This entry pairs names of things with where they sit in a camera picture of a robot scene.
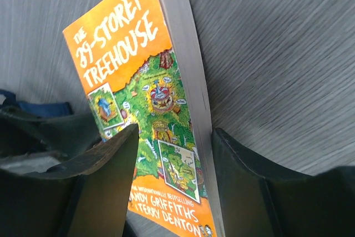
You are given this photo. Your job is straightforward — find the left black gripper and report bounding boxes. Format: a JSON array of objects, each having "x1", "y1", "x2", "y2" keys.
[{"x1": 1, "y1": 106, "x2": 101, "y2": 175}]

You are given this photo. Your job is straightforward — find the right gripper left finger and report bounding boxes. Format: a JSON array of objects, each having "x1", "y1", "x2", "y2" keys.
[{"x1": 1, "y1": 124, "x2": 139, "y2": 236}]

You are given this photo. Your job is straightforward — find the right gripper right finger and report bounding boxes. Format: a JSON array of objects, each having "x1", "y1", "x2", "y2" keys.
[{"x1": 212, "y1": 128, "x2": 354, "y2": 236}]

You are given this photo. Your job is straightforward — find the navy blue student backpack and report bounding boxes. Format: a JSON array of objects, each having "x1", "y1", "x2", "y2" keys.
[{"x1": 1, "y1": 89, "x2": 74, "y2": 118}]

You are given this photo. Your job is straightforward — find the orange green treehouse book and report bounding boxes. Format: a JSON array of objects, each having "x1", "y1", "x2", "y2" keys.
[{"x1": 63, "y1": 0, "x2": 224, "y2": 236}]

